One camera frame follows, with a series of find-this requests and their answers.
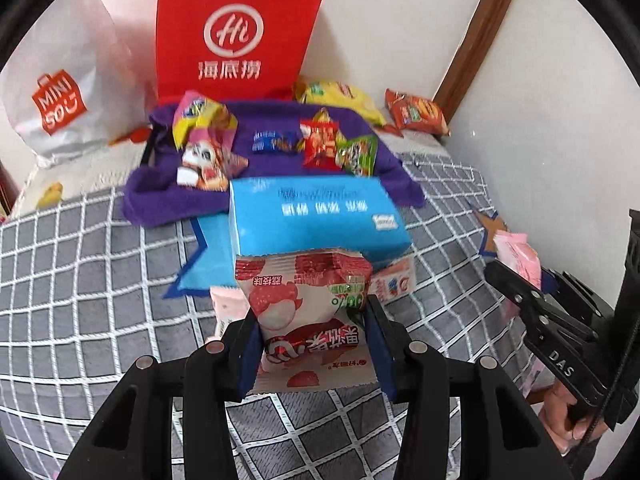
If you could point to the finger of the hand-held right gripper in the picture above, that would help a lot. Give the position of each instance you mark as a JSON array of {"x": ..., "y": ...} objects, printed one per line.
[
  {"x": 515, "y": 290},
  {"x": 575, "y": 295}
]

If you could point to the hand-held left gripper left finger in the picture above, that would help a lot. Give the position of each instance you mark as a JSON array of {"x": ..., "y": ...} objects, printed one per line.
[{"x": 250, "y": 360}]

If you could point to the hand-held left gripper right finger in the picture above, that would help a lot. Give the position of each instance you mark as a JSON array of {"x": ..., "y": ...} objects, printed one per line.
[{"x": 382, "y": 360}]

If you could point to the white and red fruit-print packet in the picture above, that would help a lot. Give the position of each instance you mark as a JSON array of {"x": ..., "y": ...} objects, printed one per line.
[{"x": 300, "y": 305}]

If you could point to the pink and yellow snack packet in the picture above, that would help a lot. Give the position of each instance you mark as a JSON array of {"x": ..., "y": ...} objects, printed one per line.
[{"x": 200, "y": 120}]

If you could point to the person's right hand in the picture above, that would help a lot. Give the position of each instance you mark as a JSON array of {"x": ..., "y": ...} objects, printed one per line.
[{"x": 560, "y": 410}]

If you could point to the pale pink snack packet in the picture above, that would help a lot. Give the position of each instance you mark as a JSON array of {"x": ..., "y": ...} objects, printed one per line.
[{"x": 225, "y": 310}]

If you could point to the tan star card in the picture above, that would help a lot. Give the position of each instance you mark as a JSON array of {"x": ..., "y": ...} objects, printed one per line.
[{"x": 487, "y": 227}]

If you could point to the white packet with red print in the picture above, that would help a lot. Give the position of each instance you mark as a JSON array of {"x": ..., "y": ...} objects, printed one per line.
[{"x": 397, "y": 280}]

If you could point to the blue star card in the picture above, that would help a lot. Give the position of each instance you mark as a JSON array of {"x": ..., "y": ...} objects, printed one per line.
[{"x": 210, "y": 255}]

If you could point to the blue tissue pack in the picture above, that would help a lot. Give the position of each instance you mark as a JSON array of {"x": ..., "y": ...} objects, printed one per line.
[{"x": 310, "y": 225}]

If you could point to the grey checked blanket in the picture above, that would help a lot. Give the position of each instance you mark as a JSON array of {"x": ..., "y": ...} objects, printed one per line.
[{"x": 100, "y": 285}]

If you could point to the purple towel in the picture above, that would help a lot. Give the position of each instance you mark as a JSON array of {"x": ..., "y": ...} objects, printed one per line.
[{"x": 165, "y": 195}]

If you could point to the panda print snack packet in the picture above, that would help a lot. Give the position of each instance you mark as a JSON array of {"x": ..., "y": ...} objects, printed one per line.
[{"x": 207, "y": 167}]

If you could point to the green snack packet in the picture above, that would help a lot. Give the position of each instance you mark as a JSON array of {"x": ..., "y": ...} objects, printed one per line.
[{"x": 357, "y": 156}]

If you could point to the orange-red snack packet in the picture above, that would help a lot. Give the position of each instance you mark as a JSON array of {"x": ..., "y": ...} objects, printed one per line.
[{"x": 415, "y": 110}]

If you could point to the blue wrapped candy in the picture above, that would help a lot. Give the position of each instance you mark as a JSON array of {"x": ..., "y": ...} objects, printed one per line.
[{"x": 272, "y": 141}]

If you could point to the red snack packet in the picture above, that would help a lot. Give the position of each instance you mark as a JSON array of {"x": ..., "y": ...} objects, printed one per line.
[{"x": 320, "y": 142}]

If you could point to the printed mat with bird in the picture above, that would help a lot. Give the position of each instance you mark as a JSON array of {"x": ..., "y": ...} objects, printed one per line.
[{"x": 90, "y": 175}]

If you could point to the yellow snack bag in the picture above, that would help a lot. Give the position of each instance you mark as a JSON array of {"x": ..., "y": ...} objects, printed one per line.
[{"x": 340, "y": 100}]

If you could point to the white paper bag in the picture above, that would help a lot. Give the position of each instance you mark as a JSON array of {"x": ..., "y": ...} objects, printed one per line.
[{"x": 90, "y": 60}]

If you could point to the red paper bag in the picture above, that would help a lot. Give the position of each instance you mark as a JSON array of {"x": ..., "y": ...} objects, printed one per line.
[{"x": 190, "y": 10}]

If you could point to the brown wooden door frame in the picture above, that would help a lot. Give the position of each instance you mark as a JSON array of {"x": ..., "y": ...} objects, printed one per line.
[{"x": 480, "y": 35}]

